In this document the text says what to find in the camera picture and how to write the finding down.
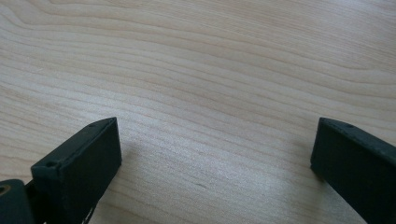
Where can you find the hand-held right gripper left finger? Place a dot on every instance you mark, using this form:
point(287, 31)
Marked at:
point(79, 172)

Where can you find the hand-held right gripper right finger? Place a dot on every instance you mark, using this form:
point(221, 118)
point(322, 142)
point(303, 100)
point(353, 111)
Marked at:
point(358, 168)

